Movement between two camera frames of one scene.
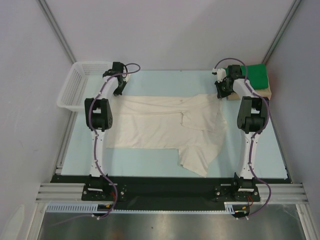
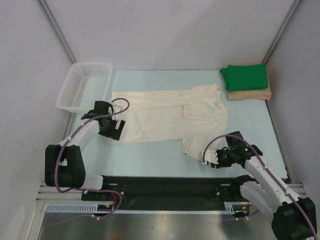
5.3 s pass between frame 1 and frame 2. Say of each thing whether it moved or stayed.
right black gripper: moved
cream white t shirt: moved
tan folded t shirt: stayed
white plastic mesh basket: stayed
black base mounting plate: stayed
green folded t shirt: stayed
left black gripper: moved
